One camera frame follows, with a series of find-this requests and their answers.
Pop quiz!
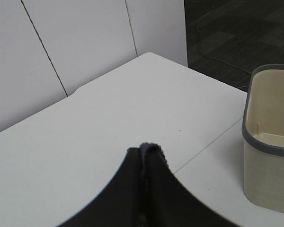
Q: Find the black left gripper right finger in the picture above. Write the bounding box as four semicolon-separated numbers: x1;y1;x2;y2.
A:
142;146;237;227

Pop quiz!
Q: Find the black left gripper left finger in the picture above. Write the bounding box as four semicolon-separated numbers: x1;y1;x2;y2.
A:
60;148;142;227

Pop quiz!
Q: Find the dark grey towel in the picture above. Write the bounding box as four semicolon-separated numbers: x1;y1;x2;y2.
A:
138;142;169;227

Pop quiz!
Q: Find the beige bin grey rim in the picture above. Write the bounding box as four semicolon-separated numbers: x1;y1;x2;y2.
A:
241;64;284;213

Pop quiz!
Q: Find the white partition panel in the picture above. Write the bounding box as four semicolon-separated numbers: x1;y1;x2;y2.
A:
0;0;187;132

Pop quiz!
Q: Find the black floor cable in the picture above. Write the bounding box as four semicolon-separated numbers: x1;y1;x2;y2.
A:
195;0;251;88

